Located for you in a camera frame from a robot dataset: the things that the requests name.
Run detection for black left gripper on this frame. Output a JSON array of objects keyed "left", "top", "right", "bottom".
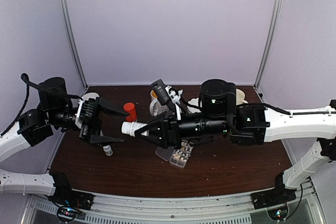
[{"left": 47, "top": 97, "right": 130, "bottom": 147}]

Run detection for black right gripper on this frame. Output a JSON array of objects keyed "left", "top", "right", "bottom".
[{"left": 134, "top": 109, "right": 229, "bottom": 150}]

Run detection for clear plastic pill organizer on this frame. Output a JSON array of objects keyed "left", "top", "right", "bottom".
[{"left": 155, "top": 140, "right": 194, "bottom": 168}]

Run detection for small white pill bottle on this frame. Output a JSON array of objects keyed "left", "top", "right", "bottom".
[{"left": 103, "top": 145, "right": 113, "bottom": 156}]

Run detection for orange pill bottle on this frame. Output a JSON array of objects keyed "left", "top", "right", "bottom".
[{"left": 123, "top": 102, "right": 138, "bottom": 122}]

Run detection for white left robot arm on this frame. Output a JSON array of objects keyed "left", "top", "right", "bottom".
[{"left": 1, "top": 73, "right": 129, "bottom": 205}]

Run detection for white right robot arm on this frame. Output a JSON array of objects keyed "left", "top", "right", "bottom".
[{"left": 121, "top": 79, "right": 335, "bottom": 204}]

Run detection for white pills in organizer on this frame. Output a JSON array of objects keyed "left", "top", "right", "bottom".
[{"left": 171, "top": 147, "right": 192, "bottom": 164}]

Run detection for yellow-lined patterned mug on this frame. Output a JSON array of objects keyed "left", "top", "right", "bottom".
[{"left": 149, "top": 90, "right": 168, "bottom": 117}]

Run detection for white ceramic bowl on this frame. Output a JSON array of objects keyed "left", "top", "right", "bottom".
[{"left": 79, "top": 92, "right": 100, "bottom": 108}]

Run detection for white scalloped dish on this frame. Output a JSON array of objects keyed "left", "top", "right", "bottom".
[{"left": 187, "top": 97, "right": 202, "bottom": 108}]

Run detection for white ribbed cup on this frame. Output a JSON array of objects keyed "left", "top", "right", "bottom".
[{"left": 236, "top": 89, "right": 248, "bottom": 105}]

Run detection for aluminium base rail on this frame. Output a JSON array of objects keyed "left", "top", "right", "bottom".
[{"left": 21, "top": 177, "right": 321, "bottom": 224}]

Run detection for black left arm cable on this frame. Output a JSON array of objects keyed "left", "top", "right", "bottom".
[{"left": 0, "top": 73, "right": 85, "bottom": 135}]

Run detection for aluminium frame post left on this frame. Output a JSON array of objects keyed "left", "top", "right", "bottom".
[{"left": 60, "top": 0, "right": 88, "bottom": 90}]

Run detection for aluminium frame post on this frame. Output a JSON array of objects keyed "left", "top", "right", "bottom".
[
  {"left": 254, "top": 0, "right": 283, "bottom": 90},
  {"left": 60, "top": 0, "right": 88, "bottom": 90}
]

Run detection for aluminium frame post right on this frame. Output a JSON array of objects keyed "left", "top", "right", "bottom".
[{"left": 254, "top": 0, "right": 283, "bottom": 90}]

